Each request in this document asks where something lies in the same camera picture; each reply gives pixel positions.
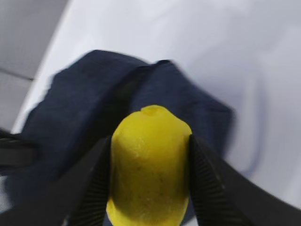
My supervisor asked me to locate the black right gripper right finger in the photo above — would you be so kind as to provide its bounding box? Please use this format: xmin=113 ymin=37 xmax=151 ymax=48
xmin=189 ymin=135 xmax=301 ymax=226

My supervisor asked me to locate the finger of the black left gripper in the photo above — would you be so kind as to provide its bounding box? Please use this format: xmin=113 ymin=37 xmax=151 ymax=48
xmin=0 ymin=129 xmax=38 ymax=173

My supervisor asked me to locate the navy blue fabric bag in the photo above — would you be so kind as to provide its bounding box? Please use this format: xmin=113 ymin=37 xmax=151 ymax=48
xmin=5 ymin=50 xmax=232 ymax=218

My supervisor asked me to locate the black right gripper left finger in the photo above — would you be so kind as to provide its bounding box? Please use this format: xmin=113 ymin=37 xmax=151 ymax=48
xmin=0 ymin=137 xmax=111 ymax=226

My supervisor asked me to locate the yellow lemon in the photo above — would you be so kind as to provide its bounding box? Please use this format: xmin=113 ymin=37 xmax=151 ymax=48
xmin=106 ymin=105 xmax=192 ymax=226

